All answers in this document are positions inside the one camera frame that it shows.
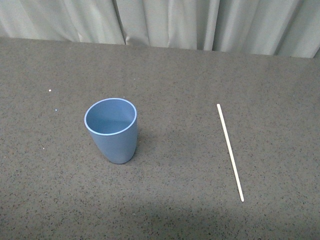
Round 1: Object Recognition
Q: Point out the blue plastic cup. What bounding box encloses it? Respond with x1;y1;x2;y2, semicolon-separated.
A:
84;98;138;164

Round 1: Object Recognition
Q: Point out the light wooden chopstick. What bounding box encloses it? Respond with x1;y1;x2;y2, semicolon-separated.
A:
216;103;245;203

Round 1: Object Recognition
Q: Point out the pale grey curtain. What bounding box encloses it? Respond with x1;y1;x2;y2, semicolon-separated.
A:
0;0;320;58

